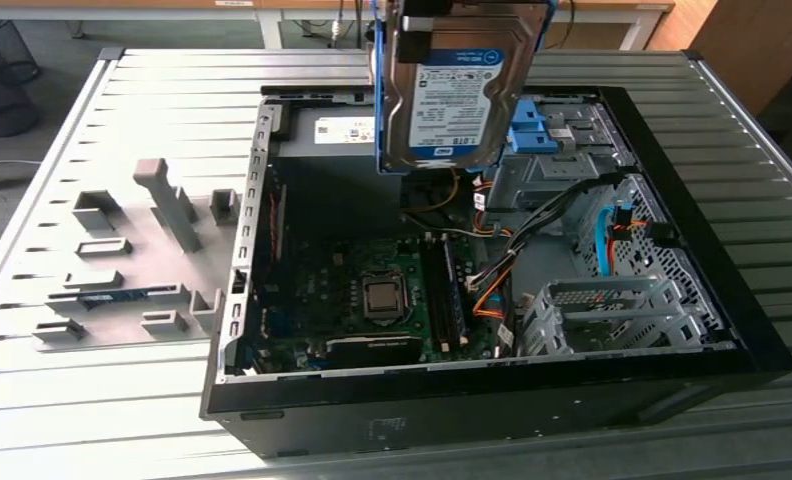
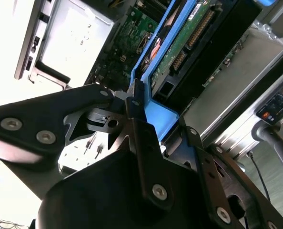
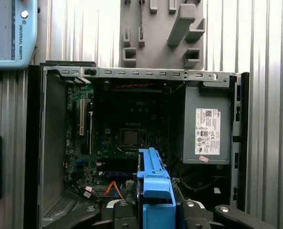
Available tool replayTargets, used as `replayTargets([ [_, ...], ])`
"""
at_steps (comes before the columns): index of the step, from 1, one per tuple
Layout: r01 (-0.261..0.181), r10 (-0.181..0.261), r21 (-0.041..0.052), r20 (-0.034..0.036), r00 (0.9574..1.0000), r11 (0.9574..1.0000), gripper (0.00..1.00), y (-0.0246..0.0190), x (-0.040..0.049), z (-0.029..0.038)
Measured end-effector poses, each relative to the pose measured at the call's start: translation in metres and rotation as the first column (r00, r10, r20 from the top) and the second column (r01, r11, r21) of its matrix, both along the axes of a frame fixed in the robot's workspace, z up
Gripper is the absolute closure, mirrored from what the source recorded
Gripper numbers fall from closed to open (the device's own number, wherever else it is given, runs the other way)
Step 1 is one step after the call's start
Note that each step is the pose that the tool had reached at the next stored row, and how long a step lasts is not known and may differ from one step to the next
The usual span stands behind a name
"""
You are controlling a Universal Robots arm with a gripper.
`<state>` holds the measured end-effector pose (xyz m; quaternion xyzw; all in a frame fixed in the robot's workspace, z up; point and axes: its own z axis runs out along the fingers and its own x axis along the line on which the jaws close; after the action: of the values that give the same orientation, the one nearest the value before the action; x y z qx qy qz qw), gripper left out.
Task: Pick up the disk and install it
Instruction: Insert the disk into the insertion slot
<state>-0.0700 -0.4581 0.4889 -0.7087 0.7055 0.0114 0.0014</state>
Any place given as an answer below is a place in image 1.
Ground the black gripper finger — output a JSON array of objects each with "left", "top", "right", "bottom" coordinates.
[{"left": 395, "top": 13, "right": 453, "bottom": 64}]

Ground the hard disk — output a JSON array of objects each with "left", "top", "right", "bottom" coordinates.
[{"left": 367, "top": 0, "right": 553, "bottom": 175}]

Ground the metal disk bay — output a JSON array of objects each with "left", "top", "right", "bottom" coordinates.
[{"left": 519, "top": 273, "right": 713, "bottom": 357}]

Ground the grey power supply unit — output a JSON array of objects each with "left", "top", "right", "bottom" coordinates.
[{"left": 274, "top": 104, "right": 406, "bottom": 241}]

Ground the grey metal drive cage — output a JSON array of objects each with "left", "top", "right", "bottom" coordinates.
[{"left": 479, "top": 97, "right": 639, "bottom": 215}]

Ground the CPU socket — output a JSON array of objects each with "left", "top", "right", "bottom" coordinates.
[{"left": 355, "top": 268, "right": 417, "bottom": 327}]

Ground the silver CPU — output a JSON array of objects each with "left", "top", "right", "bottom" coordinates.
[{"left": 366, "top": 280, "right": 406, "bottom": 312}]

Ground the black RAM slot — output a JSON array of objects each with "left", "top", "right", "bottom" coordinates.
[{"left": 417, "top": 233, "right": 453, "bottom": 354}]

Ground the installed RAM stick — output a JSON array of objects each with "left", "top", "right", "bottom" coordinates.
[{"left": 439, "top": 233, "right": 471, "bottom": 347}]

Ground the brown wooden cabinet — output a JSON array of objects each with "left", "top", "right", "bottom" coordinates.
[{"left": 646, "top": 0, "right": 792, "bottom": 116}]

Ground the green motherboard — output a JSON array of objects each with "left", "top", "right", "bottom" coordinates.
[{"left": 252, "top": 233, "right": 509, "bottom": 375}]

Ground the black graphics card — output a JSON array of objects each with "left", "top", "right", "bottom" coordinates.
[{"left": 323, "top": 332, "right": 426, "bottom": 370}]

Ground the grey parts rack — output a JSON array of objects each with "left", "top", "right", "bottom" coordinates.
[{"left": 27, "top": 156, "right": 246, "bottom": 355}]

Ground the black mesh waste basket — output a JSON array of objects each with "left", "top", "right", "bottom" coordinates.
[{"left": 0, "top": 19, "right": 43, "bottom": 139}]

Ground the loose RAM stick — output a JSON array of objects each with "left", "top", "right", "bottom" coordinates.
[{"left": 43, "top": 285, "right": 179, "bottom": 305}]

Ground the black PC case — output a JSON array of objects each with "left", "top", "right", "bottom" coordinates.
[{"left": 199, "top": 83, "right": 792, "bottom": 459}]

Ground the blue plastic drive bracket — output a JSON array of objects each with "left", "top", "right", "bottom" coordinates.
[{"left": 505, "top": 97, "right": 566, "bottom": 155}]

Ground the thin brown wire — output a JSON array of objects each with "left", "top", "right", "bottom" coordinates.
[{"left": 401, "top": 168, "right": 463, "bottom": 217}]

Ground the white yellow wire bundle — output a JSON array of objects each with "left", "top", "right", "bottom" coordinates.
[{"left": 403, "top": 212, "right": 517, "bottom": 241}]

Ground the black wire bundle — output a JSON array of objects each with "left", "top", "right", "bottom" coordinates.
[{"left": 501, "top": 172, "right": 630, "bottom": 257}]

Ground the blue wire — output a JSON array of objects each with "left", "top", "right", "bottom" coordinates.
[{"left": 593, "top": 201, "right": 639, "bottom": 277}]

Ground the orange red wire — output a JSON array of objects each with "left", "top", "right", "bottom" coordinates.
[{"left": 605, "top": 219, "right": 659, "bottom": 275}]

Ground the orange flat wire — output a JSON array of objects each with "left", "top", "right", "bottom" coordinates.
[{"left": 471, "top": 279, "right": 509, "bottom": 319}]

